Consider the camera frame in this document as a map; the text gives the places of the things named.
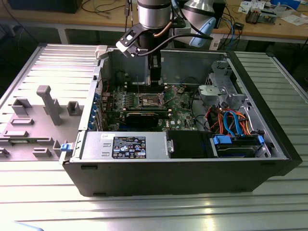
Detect white paper sheets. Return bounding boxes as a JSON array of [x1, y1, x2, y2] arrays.
[[280, 14, 308, 26]]

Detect upright black box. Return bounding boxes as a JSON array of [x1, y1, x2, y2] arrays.
[[213, 0, 227, 29]]

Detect black graphics card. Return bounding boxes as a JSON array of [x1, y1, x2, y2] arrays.
[[125, 112, 160, 129]]

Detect grey plastic parts rack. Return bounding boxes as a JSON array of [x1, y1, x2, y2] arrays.
[[0, 85, 85, 161]]

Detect black RAM slot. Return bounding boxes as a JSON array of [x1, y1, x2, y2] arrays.
[[122, 110, 173, 119], [125, 86, 169, 94], [123, 105, 172, 114], [125, 81, 168, 89]]

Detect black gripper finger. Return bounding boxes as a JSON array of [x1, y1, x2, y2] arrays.
[[148, 55, 162, 82]]

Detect pale grey case latch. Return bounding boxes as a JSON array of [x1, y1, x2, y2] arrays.
[[95, 45, 109, 61]]

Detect black CPU socket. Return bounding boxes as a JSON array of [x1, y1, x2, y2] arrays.
[[136, 92, 167, 108]]

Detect silver power supply unit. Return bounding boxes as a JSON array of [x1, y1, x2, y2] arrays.
[[80, 131, 169, 161]]

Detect black camera cable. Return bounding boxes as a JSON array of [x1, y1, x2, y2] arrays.
[[133, 32, 214, 57]]

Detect black PC case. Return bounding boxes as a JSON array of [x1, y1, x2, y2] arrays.
[[59, 45, 303, 198]]

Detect white printed card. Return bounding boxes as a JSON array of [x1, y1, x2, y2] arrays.
[[239, 0, 253, 13]]

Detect hard disk in blue carrier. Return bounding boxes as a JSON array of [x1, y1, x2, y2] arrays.
[[210, 134, 265, 158]]

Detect grey electronic device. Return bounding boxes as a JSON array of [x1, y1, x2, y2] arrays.
[[258, 9, 277, 25]]

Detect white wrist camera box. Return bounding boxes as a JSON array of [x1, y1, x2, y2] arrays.
[[115, 31, 141, 58]]

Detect blue flat data wire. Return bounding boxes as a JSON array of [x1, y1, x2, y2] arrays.
[[223, 109, 244, 137]]

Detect grey metal disk bay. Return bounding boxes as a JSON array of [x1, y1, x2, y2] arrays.
[[197, 60, 252, 110]]

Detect green motherboard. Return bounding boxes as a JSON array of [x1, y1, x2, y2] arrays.
[[100, 83, 205, 132]]

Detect blue cardboard box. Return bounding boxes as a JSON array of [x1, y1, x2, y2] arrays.
[[270, 0, 301, 10]]

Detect orange power wire bundle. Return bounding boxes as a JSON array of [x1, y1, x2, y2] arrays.
[[209, 107, 255, 135]]

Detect large black device case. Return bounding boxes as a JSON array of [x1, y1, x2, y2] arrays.
[[7, 0, 84, 14]]

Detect finned metal cooler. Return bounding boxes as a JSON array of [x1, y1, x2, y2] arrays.
[[245, 6, 261, 25]]

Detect long wooden desk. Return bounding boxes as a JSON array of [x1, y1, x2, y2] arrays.
[[0, 0, 308, 46]]

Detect metal socket cover frame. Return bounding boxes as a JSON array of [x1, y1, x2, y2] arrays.
[[160, 85, 179, 106]]

